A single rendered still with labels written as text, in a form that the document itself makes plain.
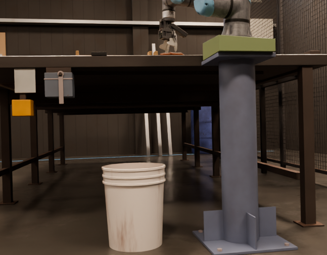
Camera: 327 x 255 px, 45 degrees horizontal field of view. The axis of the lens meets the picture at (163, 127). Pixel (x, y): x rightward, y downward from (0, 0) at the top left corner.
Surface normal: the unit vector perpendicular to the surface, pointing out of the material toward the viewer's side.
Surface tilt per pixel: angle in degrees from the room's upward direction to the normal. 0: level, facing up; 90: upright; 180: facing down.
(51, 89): 90
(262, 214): 90
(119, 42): 90
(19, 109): 90
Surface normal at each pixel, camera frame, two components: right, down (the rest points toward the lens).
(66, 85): 0.11, 0.00
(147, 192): 0.48, 0.05
